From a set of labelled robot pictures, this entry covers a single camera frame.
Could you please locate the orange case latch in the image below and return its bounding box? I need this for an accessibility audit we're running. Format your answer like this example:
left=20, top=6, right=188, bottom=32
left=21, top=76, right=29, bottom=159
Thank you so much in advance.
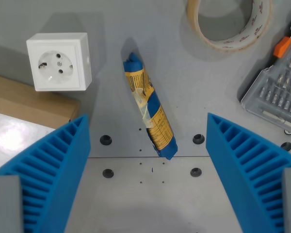
left=273, top=36, right=291, bottom=58

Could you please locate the clear adhesive tape roll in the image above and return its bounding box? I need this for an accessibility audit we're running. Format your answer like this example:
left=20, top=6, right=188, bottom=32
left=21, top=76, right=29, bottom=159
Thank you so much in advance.
left=186, top=0, right=274, bottom=52

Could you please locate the brown cardboard box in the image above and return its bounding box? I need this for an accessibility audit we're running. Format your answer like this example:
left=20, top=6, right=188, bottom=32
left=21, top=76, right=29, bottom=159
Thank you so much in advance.
left=0, top=72, right=81, bottom=130

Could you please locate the grey screwdriver bit case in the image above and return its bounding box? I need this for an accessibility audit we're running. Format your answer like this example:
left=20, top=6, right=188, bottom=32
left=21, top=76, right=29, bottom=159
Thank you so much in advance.
left=240, top=14, right=291, bottom=138

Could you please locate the silver screwdriver handle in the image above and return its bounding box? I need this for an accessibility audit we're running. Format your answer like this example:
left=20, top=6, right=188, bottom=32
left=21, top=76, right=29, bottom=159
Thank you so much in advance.
left=261, top=110, right=291, bottom=131

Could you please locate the white wall socket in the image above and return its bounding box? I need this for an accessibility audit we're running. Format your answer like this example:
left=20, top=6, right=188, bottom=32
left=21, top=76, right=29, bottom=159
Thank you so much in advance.
left=26, top=33, right=93, bottom=92

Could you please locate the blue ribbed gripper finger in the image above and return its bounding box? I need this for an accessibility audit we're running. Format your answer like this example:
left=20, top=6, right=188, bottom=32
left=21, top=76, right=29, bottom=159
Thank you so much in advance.
left=0, top=113, right=91, bottom=233
left=205, top=112, right=291, bottom=233

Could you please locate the blue and yellow bag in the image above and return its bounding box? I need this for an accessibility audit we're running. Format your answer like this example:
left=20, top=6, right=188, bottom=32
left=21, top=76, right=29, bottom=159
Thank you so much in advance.
left=122, top=51, right=178, bottom=161

